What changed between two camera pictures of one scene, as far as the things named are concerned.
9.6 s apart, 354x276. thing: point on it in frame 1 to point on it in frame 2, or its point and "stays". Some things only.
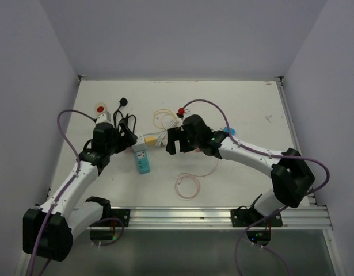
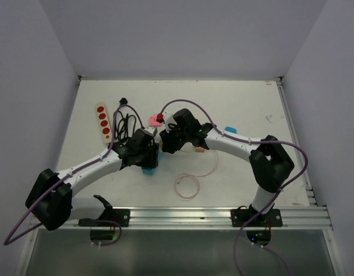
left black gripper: (129, 138) to (151, 160)
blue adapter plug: (233, 131) stays
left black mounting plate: (118, 218) stays
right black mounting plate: (247, 217) stays
